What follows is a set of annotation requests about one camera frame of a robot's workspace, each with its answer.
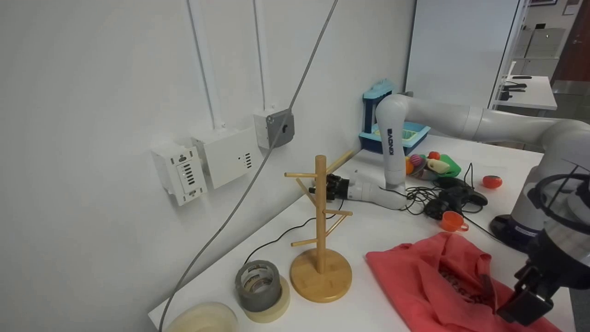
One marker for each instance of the red shirt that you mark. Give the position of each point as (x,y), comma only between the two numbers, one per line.
(429,276)

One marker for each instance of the orange cup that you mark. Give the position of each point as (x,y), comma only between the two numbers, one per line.
(453,221)

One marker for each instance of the white socket box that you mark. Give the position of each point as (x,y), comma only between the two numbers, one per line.
(223,156)

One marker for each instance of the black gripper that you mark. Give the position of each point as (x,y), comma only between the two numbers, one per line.
(562,263)

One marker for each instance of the orange toy ball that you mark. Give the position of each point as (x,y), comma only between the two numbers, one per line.
(490,180)

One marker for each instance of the grey junction box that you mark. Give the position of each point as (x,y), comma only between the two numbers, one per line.
(269,129)

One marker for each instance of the black device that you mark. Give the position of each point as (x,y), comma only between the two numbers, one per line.
(507,92)

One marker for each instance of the pink toy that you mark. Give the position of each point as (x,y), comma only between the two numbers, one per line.
(416,164)

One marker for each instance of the wooden mug tree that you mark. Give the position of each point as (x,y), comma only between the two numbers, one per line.
(320,276)

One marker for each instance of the green toy block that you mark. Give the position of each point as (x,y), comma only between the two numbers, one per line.
(451,166)

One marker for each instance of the white background table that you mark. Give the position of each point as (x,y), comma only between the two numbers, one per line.
(534,92)

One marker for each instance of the yellow toy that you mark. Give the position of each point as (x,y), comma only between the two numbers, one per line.
(437,166)

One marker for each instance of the small red toy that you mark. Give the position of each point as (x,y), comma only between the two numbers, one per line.
(433,155)

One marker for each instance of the white wall conduit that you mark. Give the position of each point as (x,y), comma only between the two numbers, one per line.
(201,61)
(260,61)

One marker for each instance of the small black connector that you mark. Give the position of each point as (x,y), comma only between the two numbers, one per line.
(335,186)

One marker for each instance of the brown wooden door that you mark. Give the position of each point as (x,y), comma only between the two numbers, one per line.
(577,42)

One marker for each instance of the white outlet with switches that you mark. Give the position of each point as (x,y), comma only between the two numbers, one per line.
(184,175)

